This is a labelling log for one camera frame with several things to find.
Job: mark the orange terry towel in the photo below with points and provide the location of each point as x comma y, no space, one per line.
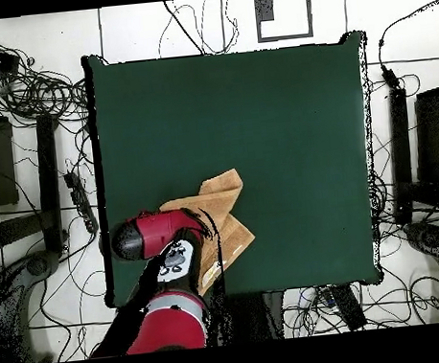
225,204

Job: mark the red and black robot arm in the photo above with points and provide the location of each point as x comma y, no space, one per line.
158,229

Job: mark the dark green table cloth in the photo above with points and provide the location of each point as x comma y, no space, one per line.
277,145

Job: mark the black power strip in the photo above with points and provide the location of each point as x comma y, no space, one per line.
83,202

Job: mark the black rectangular floor device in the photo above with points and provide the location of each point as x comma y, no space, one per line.
349,307

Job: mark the grey chair base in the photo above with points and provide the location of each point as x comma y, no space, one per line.
433,238
38,264

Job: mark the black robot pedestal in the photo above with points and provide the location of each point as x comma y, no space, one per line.
252,317

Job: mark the grey square frame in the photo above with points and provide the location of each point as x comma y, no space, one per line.
285,36

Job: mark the black metal stand frame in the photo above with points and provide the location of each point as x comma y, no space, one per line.
401,152
48,178

